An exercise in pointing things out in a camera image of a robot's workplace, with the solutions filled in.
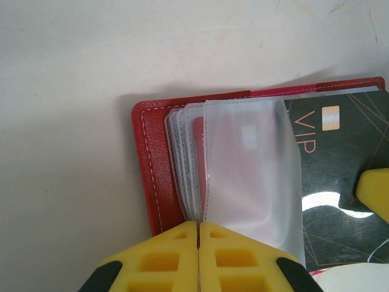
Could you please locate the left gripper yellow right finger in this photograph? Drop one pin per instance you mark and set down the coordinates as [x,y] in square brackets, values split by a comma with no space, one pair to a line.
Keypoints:
[237,267]

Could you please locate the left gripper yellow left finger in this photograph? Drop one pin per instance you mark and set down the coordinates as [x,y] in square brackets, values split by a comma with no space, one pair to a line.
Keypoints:
[158,264]

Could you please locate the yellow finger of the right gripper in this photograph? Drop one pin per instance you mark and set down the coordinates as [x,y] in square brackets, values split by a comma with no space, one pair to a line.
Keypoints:
[375,191]

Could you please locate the red leather card holder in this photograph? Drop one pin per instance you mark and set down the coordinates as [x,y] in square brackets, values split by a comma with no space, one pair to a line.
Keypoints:
[155,152]

